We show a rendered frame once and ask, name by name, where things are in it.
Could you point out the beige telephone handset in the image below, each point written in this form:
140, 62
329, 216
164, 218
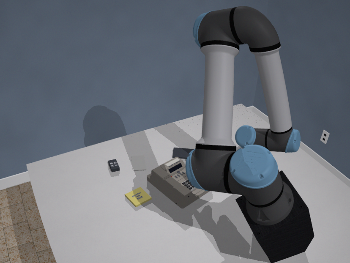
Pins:
178, 188

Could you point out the yellow sticky note pad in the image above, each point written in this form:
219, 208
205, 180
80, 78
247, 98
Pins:
138, 197

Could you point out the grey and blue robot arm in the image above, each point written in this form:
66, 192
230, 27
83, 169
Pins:
216, 164

